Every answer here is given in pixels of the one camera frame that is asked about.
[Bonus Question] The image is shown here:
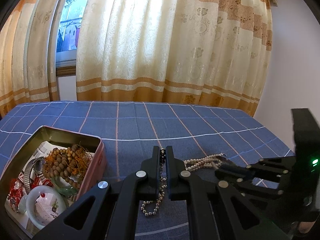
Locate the right cream orange curtain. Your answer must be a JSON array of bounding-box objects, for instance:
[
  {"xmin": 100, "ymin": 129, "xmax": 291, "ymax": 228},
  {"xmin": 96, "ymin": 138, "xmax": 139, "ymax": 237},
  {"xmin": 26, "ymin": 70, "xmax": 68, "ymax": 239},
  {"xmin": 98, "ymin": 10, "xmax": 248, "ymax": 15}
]
[{"xmin": 76, "ymin": 0, "xmax": 277, "ymax": 115}]

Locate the dark metallic bead necklace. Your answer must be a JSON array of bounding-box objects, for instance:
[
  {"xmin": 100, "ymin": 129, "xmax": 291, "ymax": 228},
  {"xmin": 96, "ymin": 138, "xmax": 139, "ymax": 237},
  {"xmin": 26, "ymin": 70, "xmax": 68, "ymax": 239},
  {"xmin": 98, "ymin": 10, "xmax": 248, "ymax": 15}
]
[{"xmin": 140, "ymin": 147, "xmax": 168, "ymax": 217}]

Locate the white jade bangle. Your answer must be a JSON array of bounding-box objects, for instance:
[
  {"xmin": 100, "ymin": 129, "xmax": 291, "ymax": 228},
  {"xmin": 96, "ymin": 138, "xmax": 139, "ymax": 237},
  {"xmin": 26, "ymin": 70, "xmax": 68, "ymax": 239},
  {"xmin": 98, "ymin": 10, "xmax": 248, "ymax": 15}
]
[{"xmin": 26, "ymin": 185, "xmax": 67, "ymax": 230}]

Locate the brown wooden bead mala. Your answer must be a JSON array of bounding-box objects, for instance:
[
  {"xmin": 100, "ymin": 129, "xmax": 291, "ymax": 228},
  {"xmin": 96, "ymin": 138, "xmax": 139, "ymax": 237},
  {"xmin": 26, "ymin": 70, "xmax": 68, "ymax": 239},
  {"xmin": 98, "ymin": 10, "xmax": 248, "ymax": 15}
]
[{"xmin": 43, "ymin": 144, "xmax": 93, "ymax": 189}]

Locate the blue checked bed sheet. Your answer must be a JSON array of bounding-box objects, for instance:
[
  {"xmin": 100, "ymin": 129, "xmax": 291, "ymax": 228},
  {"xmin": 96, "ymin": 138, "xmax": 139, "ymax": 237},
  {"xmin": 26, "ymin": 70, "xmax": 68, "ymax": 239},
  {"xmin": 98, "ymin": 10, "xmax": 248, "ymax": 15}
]
[{"xmin": 1, "ymin": 101, "xmax": 292, "ymax": 239}]

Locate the window with frame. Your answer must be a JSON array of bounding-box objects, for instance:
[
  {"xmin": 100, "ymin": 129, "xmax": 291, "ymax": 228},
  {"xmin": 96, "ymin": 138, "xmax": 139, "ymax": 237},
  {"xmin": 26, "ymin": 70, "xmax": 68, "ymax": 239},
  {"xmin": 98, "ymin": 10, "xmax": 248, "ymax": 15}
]
[{"xmin": 47, "ymin": 0, "xmax": 97, "ymax": 77}]

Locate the cream orange curtain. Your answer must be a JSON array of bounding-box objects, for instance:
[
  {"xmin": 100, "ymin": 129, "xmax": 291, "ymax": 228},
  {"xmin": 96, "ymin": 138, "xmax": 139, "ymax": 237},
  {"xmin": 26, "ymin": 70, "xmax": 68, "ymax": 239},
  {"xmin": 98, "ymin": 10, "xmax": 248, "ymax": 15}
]
[
  {"xmin": 76, "ymin": 0, "xmax": 277, "ymax": 115},
  {"xmin": 1, "ymin": 0, "xmax": 66, "ymax": 117}
]

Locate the green jade carving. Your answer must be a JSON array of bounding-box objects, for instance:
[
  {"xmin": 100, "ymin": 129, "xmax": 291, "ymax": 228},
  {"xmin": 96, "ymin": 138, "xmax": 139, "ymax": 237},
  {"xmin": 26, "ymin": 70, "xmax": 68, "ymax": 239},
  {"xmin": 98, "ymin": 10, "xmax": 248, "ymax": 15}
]
[{"xmin": 50, "ymin": 177, "xmax": 79, "ymax": 197}]

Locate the person's right hand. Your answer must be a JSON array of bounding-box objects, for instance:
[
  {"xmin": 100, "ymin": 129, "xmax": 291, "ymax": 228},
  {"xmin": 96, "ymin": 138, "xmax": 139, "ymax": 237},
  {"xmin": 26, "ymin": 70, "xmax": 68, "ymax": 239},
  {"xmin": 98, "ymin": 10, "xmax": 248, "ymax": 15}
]
[{"xmin": 297, "ymin": 222, "xmax": 315, "ymax": 234}]

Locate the pink metal jewelry tin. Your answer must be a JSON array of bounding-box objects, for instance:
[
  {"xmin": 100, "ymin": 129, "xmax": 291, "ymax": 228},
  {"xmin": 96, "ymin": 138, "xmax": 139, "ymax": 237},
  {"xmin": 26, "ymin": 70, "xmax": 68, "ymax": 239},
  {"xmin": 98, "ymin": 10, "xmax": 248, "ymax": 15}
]
[{"xmin": 1, "ymin": 126, "xmax": 106, "ymax": 239}]

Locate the left cream orange curtain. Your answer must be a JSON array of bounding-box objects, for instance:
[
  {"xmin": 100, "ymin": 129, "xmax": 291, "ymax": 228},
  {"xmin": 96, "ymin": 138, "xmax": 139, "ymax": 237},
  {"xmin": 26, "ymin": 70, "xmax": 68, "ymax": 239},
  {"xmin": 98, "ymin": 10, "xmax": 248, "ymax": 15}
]
[{"xmin": 1, "ymin": 0, "xmax": 66, "ymax": 117}]

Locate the silver metal wristwatch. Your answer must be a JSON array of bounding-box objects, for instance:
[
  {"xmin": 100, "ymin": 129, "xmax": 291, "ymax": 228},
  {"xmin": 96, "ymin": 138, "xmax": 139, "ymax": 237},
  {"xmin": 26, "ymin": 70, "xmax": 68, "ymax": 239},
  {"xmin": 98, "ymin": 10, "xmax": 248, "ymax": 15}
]
[{"xmin": 23, "ymin": 157, "xmax": 45, "ymax": 194}]

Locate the red string pendant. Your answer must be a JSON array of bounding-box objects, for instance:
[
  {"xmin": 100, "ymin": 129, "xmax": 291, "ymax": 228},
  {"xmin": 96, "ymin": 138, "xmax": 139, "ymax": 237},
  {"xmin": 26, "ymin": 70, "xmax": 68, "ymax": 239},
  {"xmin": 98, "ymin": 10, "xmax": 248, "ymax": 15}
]
[{"xmin": 7, "ymin": 178, "xmax": 26, "ymax": 213}]

